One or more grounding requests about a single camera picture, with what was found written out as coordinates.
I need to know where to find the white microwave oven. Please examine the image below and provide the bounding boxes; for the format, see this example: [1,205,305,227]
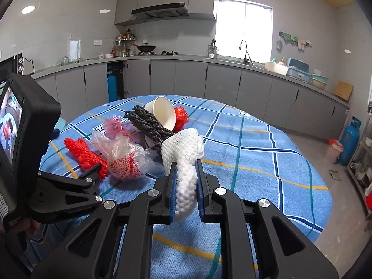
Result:
[0,53,25,77]

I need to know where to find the clear plastic bag red print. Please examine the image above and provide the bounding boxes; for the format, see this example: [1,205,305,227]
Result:
[90,129,163,182]

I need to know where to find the red braided rope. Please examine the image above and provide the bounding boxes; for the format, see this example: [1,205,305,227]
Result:
[64,137,109,180]

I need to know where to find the white foam net sleeve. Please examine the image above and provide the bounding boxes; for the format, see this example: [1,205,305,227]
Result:
[161,128,205,221]

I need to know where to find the black wok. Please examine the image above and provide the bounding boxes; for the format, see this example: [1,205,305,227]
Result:
[129,42,157,54]

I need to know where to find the pink plastic wrapper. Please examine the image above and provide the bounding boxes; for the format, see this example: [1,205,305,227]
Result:
[103,116,133,138]

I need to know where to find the wooden cutting board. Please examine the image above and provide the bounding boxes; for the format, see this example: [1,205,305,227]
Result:
[334,81,354,101]

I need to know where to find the red and white floor bin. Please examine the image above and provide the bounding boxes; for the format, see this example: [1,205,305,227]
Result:
[325,139,344,163]

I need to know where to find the stacked green basins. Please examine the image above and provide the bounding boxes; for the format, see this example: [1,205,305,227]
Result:
[310,73,329,90]

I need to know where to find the white paper cup blue stripes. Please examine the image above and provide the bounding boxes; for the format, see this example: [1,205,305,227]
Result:
[144,96,178,131]

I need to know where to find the hanging green cloth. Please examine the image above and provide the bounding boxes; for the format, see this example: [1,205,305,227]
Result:
[279,31,299,44]

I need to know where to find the blue plaid tablecloth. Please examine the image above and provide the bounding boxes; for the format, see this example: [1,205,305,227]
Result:
[25,94,333,279]

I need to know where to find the black range hood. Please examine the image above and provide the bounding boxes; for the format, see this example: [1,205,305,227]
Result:
[131,2,189,21]

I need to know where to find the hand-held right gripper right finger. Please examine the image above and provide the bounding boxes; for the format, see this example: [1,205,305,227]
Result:
[195,159,340,279]

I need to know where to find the utensil holder with knives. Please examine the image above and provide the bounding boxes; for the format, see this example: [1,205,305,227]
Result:
[207,39,218,59]

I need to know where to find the blue water filter tank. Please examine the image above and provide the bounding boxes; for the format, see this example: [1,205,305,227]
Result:
[107,67,119,103]

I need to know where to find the metal storage shelf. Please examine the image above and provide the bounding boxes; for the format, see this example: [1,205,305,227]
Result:
[346,135,372,210]

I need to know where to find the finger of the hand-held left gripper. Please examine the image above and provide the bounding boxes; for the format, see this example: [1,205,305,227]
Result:
[27,184,103,225]
[37,163,102,194]

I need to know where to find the cream plastic basin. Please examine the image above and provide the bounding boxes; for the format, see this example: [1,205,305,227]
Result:
[264,61,289,75]

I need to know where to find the blue dish drainer box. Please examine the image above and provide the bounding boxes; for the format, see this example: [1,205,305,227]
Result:
[286,57,314,80]

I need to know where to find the bright kitchen window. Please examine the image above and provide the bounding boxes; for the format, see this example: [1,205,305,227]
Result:
[215,0,274,61]

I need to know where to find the person's left hand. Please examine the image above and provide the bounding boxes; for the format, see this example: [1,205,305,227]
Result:
[6,216,44,240]

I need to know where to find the black kitchen faucet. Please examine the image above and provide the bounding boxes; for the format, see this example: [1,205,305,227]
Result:
[239,40,255,67]

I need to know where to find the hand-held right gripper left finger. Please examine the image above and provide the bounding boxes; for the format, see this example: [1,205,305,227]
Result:
[30,160,178,279]

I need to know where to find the metal spice rack with bottles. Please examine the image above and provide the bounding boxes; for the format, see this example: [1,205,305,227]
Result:
[111,28,136,58]

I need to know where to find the grey kitchen base cabinets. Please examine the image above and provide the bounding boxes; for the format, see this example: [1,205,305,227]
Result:
[30,56,351,144]

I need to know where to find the black braided rope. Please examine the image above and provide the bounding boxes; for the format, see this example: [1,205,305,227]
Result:
[123,105,176,154]

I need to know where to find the blue gas cylinder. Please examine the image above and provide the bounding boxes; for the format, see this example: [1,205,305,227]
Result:
[339,116,362,166]

